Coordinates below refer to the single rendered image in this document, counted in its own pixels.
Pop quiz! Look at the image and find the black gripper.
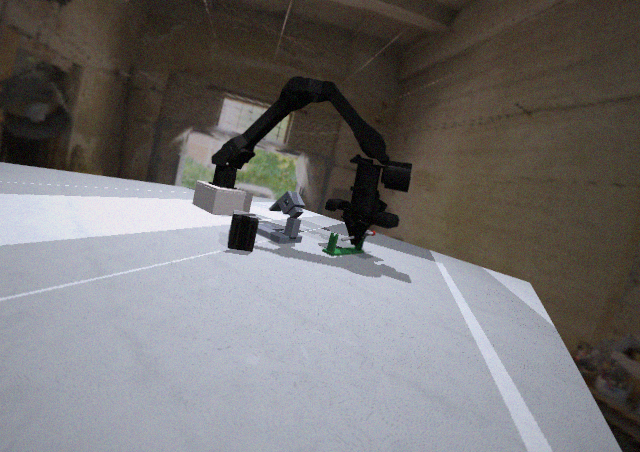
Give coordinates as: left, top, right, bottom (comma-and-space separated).
325, 182, 399, 246

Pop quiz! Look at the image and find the grey pin with red head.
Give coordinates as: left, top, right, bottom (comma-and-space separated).
341, 231, 375, 241

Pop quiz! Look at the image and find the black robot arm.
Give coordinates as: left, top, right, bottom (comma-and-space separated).
208, 76, 412, 192

